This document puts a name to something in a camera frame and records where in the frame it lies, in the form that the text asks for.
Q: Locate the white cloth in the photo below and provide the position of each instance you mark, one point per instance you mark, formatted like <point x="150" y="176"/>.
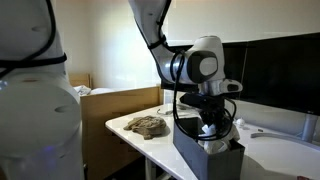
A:
<point x="216" y="145"/>

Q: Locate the light wooden cabinet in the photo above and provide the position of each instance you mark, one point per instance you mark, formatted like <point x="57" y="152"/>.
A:
<point x="116" y="113"/>

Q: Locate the large black monitor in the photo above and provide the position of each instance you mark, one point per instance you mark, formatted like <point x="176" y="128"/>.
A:
<point x="283" y="73"/>

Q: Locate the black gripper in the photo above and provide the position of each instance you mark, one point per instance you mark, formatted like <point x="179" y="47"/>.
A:
<point x="213" y="106"/>

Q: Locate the dark grey rectangular box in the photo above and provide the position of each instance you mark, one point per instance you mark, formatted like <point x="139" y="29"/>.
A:
<point x="206" y="166"/>

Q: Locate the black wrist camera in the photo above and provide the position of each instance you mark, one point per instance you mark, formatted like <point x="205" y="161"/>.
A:
<point x="191" y="100"/>

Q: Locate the small white round gadget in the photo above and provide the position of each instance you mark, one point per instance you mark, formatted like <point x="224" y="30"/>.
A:
<point x="240" y="122"/>

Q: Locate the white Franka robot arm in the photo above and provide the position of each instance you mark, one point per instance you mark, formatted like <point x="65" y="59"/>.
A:
<point x="33" y="110"/>

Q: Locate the crumpled white fabric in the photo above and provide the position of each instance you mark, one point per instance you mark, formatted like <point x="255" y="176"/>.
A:
<point x="82" y="90"/>

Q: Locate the brown crumpled cloth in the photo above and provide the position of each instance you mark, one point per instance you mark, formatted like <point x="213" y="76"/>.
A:
<point x="146" y="126"/>

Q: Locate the wooden board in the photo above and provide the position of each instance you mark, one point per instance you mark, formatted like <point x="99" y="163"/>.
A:
<point x="80" y="80"/>

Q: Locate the white table leg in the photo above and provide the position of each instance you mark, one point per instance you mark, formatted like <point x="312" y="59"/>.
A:
<point x="150" y="168"/>

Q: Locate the small dark rectangular device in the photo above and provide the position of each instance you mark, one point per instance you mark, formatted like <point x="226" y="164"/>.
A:
<point x="303" y="178"/>

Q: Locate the white flat sheet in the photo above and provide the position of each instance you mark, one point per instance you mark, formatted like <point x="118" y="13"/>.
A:
<point x="101" y="90"/>

